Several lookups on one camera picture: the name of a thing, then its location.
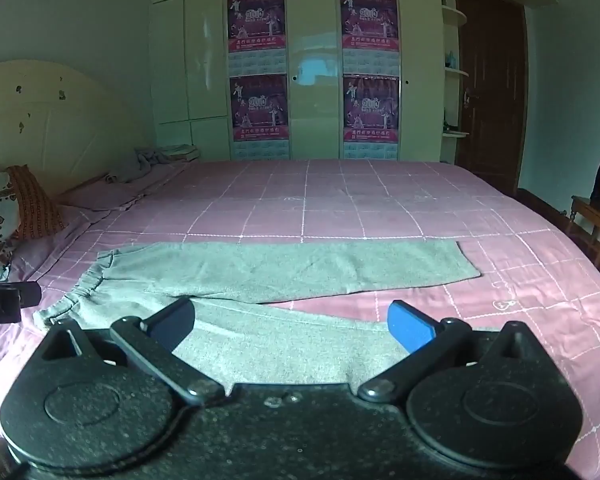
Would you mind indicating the pale green wardrobe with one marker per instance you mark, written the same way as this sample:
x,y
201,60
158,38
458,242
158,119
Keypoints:
x,y
310,55

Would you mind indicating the cream headboard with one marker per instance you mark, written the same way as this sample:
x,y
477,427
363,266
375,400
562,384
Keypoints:
x,y
45,120

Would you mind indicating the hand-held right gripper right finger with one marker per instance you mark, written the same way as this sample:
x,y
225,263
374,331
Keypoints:
x,y
411,327

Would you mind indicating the wooden chair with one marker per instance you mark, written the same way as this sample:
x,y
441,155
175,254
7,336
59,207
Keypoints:
x,y
597,227

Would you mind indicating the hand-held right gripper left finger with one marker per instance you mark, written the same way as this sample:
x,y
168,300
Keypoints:
x,y
174,321

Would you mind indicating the grey pants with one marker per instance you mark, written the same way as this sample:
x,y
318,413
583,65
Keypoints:
x,y
280,272

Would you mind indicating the purple wall poster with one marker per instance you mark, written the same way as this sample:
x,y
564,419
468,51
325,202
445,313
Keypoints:
x,y
369,20
259,107
371,109
256,21

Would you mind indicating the white corner shelves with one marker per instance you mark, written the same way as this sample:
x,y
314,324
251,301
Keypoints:
x,y
452,67

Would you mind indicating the dark brown door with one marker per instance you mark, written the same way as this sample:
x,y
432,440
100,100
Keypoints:
x,y
490,85

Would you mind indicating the orange patterned pillow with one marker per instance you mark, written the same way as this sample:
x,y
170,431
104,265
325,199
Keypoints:
x,y
36,205

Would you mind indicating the grey crumpled blanket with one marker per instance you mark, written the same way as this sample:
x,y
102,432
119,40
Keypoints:
x,y
152,157

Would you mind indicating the pink flat pillow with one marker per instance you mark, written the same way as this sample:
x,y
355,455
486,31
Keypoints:
x,y
115,190

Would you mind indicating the bed with pink checked sheet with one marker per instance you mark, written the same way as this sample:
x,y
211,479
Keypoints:
x,y
360,200

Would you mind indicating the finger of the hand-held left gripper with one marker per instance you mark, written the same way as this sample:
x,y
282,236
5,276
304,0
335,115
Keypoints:
x,y
29,293

